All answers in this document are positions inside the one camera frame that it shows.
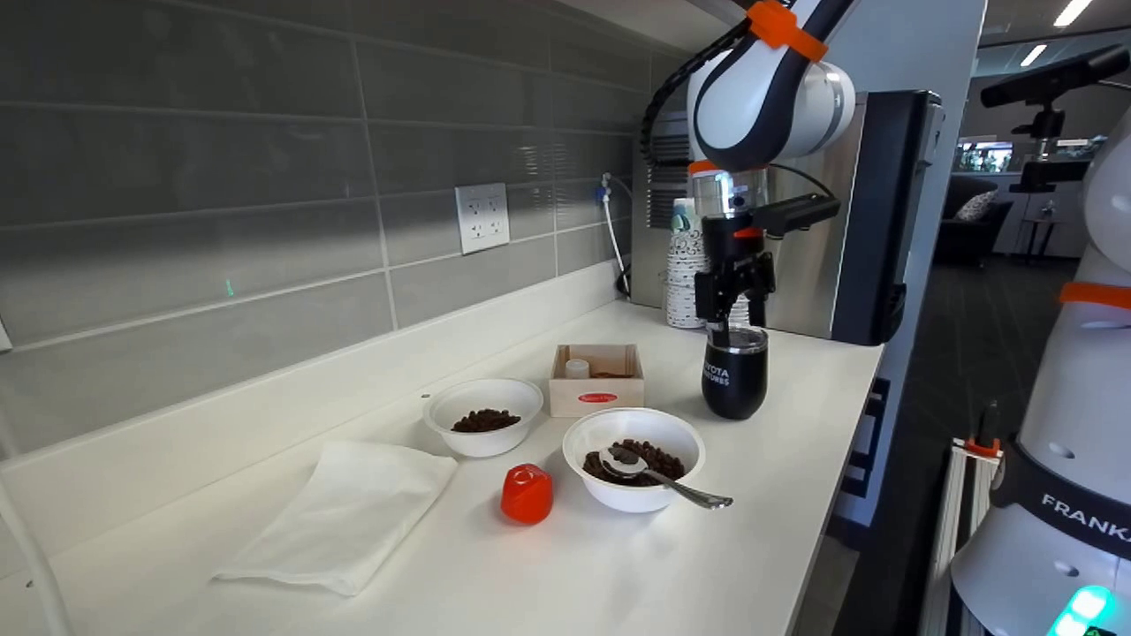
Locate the white post with orange collar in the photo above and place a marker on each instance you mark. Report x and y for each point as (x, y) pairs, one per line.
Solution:
(978, 497)

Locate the black thermos cup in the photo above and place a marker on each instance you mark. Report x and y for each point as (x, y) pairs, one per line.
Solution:
(732, 382)

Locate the white wooden box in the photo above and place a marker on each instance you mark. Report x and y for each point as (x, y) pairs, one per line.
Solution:
(595, 391)

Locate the white bowl with spoon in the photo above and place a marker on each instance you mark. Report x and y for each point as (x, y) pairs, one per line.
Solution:
(639, 497)

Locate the coffee beans heap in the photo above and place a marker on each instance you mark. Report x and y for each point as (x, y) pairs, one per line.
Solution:
(485, 417)

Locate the white wall outlet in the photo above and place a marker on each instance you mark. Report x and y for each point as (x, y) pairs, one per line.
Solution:
(481, 216)

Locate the curved silver metal tube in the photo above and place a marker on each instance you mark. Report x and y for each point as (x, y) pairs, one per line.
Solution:
(611, 234)

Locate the white bottle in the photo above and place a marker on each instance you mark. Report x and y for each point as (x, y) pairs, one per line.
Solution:
(688, 271)

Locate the coffee beans under spoon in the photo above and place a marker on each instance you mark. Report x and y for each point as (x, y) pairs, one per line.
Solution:
(659, 454)

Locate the black camera on stand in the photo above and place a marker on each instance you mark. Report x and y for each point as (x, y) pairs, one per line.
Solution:
(1047, 74)

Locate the metal spoon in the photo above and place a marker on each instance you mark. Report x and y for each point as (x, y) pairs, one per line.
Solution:
(677, 486)

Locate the white folded cloth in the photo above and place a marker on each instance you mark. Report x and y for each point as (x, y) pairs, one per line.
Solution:
(342, 517)

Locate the white bowl without spoon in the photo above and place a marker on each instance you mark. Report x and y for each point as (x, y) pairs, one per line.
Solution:
(481, 445)

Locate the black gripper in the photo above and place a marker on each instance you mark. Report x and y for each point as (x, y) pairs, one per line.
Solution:
(732, 258)

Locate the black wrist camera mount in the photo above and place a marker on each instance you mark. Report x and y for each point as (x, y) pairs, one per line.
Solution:
(801, 214)

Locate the red rounded plastic object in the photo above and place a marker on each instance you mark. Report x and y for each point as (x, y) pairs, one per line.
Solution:
(529, 497)

